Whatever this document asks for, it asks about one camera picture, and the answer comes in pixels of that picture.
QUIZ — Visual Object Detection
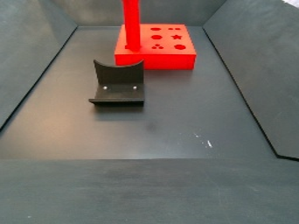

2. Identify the red arch block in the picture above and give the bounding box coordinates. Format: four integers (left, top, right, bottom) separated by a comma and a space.
121, 0, 140, 51

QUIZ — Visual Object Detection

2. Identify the black curved holder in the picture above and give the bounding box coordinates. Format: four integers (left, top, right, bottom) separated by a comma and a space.
88, 60, 145, 105

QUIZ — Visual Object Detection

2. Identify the red shape sorting board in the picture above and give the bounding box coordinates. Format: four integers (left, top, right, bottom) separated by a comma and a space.
114, 24, 196, 70

